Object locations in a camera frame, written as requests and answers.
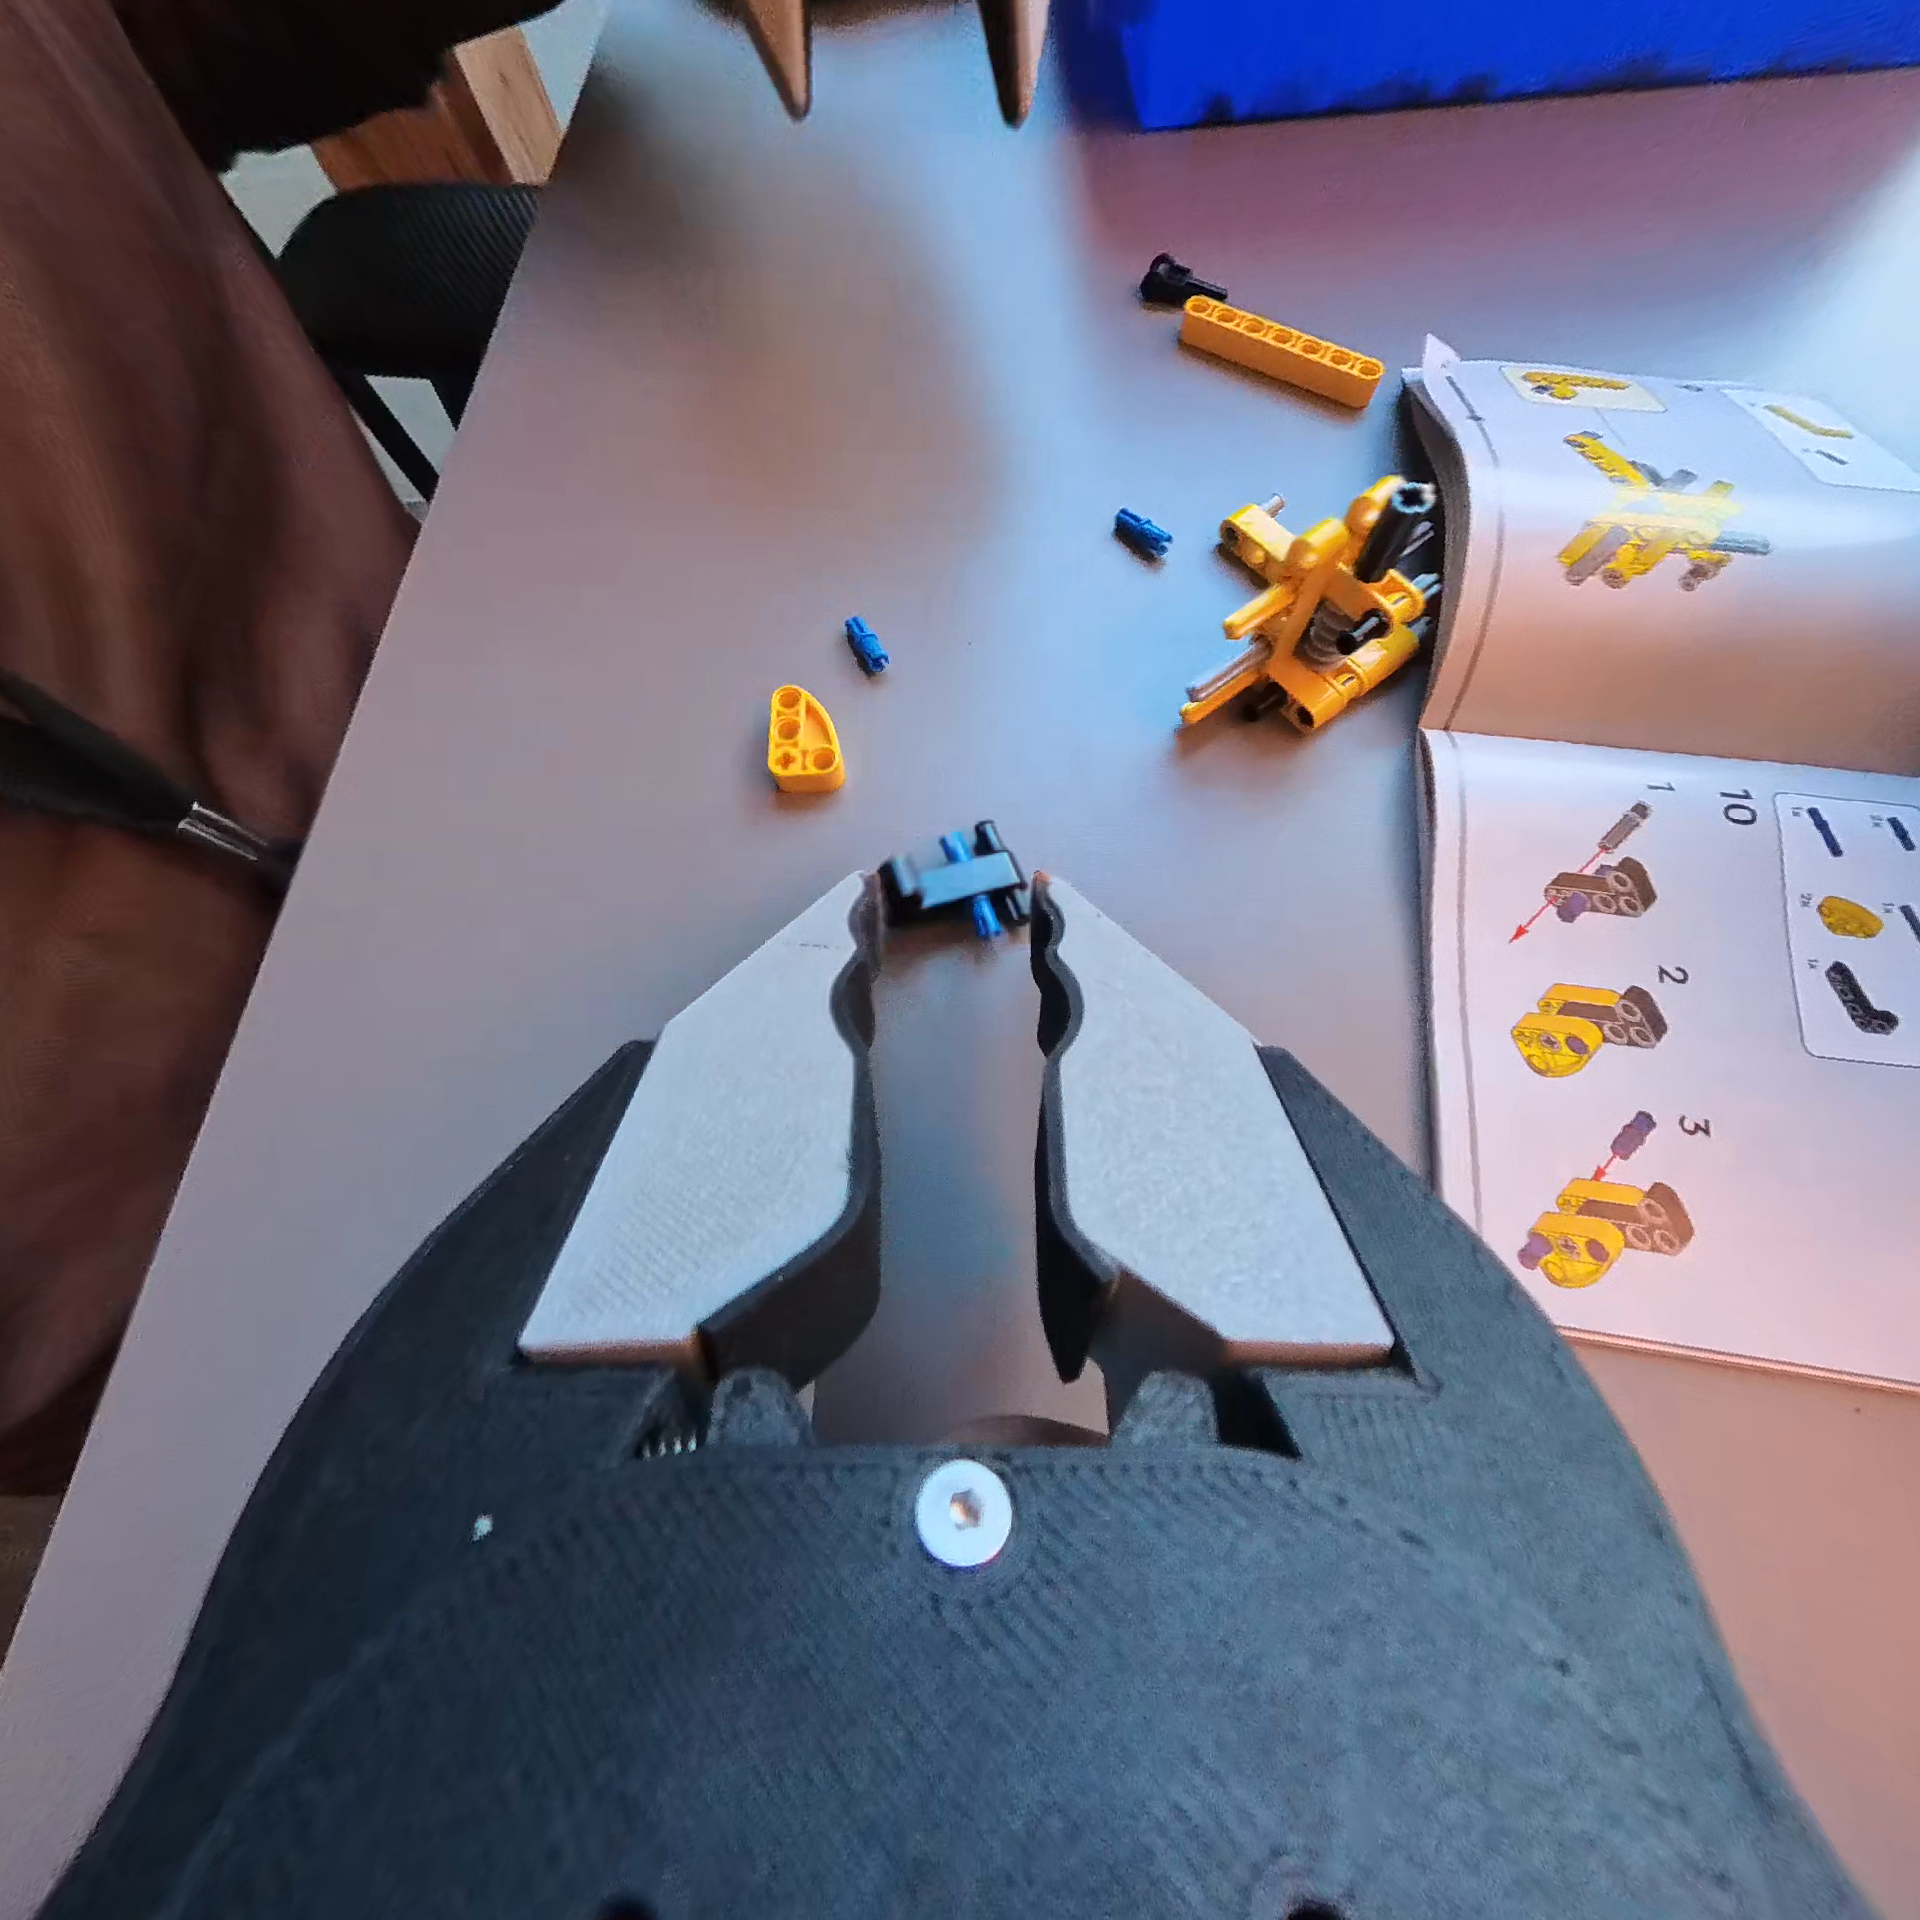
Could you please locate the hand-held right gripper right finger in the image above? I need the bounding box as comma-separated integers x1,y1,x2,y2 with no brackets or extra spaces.
1027,873,1401,1385

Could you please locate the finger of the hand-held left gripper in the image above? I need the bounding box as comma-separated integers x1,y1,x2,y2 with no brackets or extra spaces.
735,0,819,123
975,0,1052,130

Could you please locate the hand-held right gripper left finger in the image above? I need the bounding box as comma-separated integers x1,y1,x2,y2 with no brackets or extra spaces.
518,871,887,1391

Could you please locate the black lego connector piece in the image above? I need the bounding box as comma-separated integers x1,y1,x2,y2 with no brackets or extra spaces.
878,819,1037,939

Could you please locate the blue plastic bin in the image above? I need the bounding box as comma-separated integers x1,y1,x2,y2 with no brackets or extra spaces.
1050,0,1920,135

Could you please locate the yellow lego beam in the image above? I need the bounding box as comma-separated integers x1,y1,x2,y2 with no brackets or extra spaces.
1179,296,1385,411

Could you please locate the yellow curved lego piece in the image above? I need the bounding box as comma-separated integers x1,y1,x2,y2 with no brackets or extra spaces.
767,685,848,796

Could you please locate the lego instruction booklet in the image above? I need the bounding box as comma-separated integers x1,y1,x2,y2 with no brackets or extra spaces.
1403,334,1920,1394

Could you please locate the yellow lego assembly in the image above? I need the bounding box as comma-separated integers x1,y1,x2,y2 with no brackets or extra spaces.
1177,476,1446,737

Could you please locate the wooden furniture panel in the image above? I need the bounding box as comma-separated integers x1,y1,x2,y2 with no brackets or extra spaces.
312,28,566,193

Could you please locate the black mesh chair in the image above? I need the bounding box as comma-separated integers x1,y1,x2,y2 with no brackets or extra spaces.
278,184,543,504

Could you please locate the person's brown clothing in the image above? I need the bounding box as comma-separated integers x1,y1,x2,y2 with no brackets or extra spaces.
0,0,423,1504

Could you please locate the black strap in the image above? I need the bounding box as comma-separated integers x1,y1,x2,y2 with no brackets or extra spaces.
0,673,303,891

